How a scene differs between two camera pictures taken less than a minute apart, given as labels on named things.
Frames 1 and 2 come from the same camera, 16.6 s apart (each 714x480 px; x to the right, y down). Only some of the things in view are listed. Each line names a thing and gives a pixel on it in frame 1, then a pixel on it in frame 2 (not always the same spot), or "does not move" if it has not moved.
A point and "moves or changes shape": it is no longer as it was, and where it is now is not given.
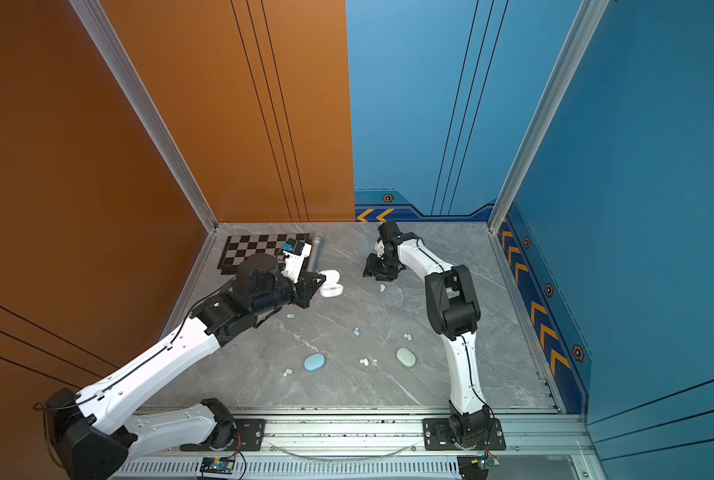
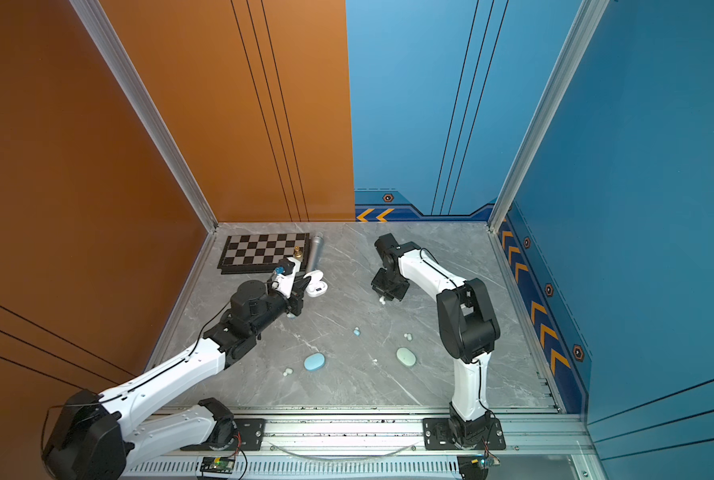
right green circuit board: x=485 y=461 does not move
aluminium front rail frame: x=369 y=444 does not move
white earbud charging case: x=331 y=286 moves or changes shape
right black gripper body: x=382 y=268 -> x=391 y=288
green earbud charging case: x=406 y=357 does not move
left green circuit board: x=217 y=465 does not move
